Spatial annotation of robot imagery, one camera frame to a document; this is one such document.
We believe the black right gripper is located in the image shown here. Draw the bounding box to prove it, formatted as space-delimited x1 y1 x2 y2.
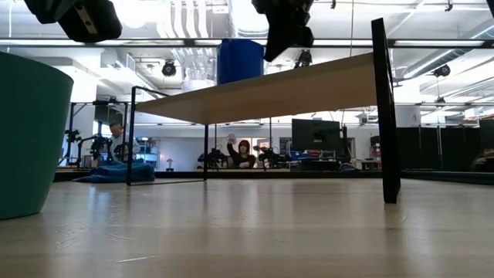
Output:
251 0 316 63

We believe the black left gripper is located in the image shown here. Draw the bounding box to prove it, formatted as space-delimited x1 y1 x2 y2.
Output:
22 0 124 44

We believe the blue mug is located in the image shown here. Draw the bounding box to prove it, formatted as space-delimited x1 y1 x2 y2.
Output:
216 37 266 86

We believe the green cup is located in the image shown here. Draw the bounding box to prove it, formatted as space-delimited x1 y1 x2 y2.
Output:
0 51 75 221

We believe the wooden shelf with black legs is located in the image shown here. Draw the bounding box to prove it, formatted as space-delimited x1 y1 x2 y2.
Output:
126 17 401 205

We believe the black ceiling lamp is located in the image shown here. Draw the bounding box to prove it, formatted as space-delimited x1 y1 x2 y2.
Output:
432 63 452 79
294 49 313 70
161 59 178 78

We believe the black monitor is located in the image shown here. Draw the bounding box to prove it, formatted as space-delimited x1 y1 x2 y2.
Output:
291 118 342 152

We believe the person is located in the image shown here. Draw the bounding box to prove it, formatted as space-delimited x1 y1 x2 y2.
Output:
226 133 257 170
109 121 142 165

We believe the blue cloth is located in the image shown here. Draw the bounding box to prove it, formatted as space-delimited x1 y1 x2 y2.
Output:
72 159 157 184

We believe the black partition panel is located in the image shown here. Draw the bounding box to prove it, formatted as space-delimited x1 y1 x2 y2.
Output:
397 119 494 173

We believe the black aluminium table frame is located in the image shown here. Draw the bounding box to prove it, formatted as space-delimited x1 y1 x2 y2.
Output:
53 169 494 186

